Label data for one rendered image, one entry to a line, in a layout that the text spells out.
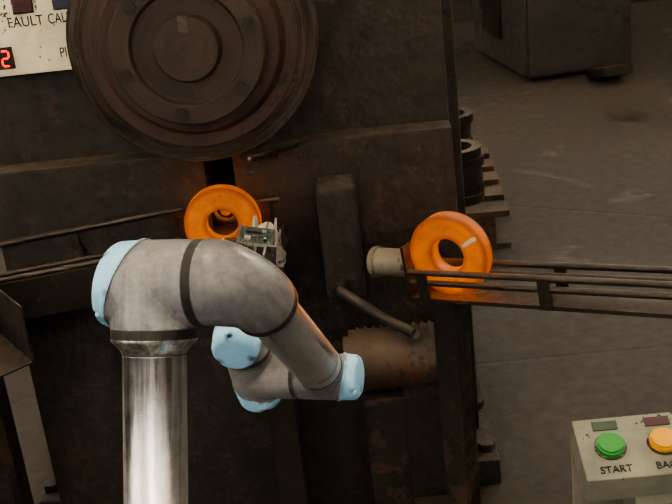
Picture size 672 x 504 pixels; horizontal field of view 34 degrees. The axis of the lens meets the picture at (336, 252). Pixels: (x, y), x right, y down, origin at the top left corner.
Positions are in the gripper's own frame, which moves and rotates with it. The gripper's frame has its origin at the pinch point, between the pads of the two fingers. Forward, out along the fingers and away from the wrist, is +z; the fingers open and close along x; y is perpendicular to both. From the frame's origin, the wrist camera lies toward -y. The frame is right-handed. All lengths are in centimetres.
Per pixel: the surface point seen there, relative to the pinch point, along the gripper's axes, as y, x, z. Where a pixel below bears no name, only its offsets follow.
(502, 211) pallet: -100, -62, 159
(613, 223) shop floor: -110, -105, 174
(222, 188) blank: -5.1, 11.7, 18.9
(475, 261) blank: -1.0, -38.2, -0.6
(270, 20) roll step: 30.2, 3.8, 23.2
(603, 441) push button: 6, -55, -48
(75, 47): 21, 40, 21
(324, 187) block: -2.3, -8.6, 19.2
